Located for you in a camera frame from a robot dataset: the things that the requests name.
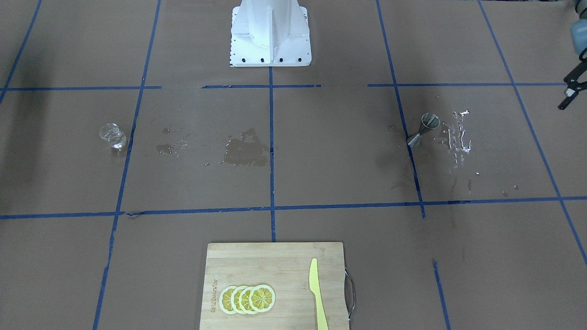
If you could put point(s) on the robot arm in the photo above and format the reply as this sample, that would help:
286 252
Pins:
578 32

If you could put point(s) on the yellow plastic knife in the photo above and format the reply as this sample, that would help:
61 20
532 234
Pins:
315 288

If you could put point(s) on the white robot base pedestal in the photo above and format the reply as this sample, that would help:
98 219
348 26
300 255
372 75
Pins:
270 33

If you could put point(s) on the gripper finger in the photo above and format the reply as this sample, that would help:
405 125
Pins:
572 79
571 92

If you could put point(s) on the steel jigger measuring cup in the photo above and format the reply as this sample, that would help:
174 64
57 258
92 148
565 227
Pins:
428 121

